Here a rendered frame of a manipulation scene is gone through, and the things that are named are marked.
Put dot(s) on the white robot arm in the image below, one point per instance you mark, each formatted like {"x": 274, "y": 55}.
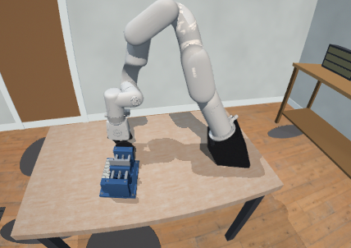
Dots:
{"x": 194, "y": 59}

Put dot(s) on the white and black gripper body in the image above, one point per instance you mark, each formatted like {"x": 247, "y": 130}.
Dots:
{"x": 118, "y": 131}

